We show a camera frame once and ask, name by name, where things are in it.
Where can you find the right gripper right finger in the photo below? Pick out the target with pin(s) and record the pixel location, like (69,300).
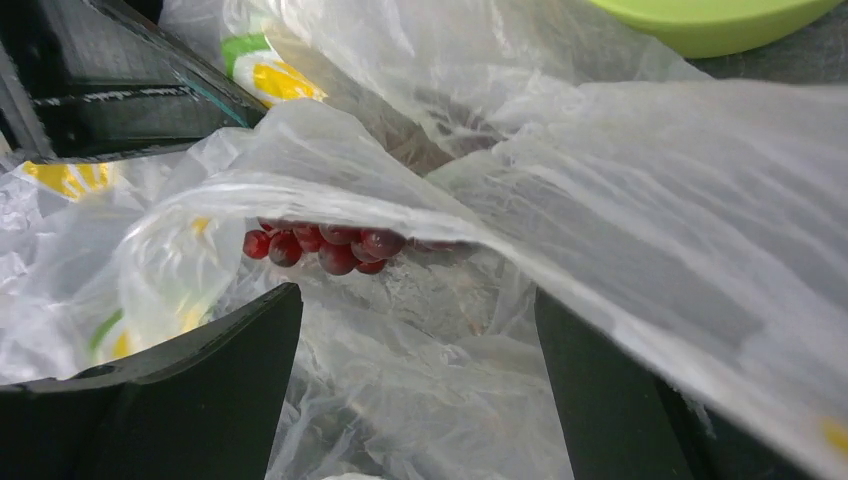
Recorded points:
(621,421)

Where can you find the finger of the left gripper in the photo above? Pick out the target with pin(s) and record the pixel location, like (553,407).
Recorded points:
(84,82)

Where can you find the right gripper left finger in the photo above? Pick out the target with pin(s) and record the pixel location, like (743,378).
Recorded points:
(204,405)

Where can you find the dark red grapes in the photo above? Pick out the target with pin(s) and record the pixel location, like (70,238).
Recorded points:
(340,250)

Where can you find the clear plastic bag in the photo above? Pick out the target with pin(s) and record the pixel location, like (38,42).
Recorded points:
(700,224)

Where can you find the green plastic tray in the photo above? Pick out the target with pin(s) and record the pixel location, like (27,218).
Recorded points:
(698,29)

